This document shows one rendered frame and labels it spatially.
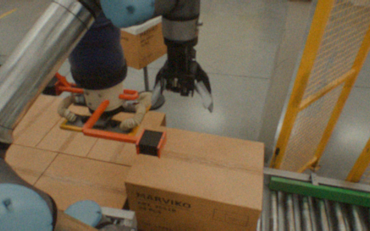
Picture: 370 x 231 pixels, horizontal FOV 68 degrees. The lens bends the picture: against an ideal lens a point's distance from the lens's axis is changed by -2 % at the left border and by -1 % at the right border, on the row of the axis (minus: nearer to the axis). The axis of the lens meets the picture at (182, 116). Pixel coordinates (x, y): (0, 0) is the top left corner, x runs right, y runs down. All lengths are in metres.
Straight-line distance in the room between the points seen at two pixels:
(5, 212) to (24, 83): 0.21
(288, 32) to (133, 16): 1.63
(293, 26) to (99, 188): 1.58
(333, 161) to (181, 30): 2.57
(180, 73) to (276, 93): 1.68
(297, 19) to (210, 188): 1.22
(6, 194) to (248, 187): 1.02
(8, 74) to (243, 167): 1.07
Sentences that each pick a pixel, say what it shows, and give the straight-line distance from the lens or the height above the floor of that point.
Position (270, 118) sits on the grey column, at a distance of 2.35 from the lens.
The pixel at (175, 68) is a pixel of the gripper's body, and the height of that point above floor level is 1.66.
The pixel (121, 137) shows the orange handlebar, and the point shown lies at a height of 1.28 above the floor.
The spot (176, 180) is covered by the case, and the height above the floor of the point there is 0.95.
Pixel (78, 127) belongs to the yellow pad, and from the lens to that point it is 1.28.
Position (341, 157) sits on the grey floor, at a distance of 3.05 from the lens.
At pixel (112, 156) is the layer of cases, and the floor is 0.54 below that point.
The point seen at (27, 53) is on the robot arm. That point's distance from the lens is 0.53.
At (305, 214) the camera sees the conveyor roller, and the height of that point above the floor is 0.55.
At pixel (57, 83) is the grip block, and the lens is 1.34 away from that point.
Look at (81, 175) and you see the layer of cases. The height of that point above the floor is 0.54.
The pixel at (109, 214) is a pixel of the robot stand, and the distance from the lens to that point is 1.16.
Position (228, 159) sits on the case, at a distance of 1.37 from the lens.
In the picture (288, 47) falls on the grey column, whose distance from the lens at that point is 2.04.
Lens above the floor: 1.95
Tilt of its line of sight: 39 degrees down
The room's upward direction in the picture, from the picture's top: straight up
